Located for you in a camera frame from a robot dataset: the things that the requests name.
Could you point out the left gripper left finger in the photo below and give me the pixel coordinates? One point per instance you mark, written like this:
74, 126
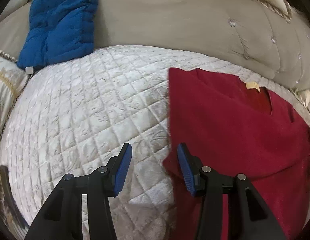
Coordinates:
60, 217

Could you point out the white quilted bedspread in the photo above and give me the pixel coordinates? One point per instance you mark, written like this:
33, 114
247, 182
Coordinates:
72, 117

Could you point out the blue quilted cushion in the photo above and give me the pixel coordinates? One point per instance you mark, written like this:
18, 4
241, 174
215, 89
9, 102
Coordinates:
59, 31

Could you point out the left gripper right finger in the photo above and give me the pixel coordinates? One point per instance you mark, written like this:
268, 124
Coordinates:
249, 217

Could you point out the beige tufted headboard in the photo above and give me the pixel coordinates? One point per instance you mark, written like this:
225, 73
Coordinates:
243, 32

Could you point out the red knit sweater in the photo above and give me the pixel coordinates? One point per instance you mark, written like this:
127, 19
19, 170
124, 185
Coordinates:
234, 130

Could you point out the cream crumpled cloth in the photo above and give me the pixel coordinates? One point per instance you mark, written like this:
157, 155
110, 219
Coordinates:
304, 97

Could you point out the cream floral side pillow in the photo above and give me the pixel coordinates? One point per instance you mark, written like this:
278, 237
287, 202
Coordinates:
12, 82

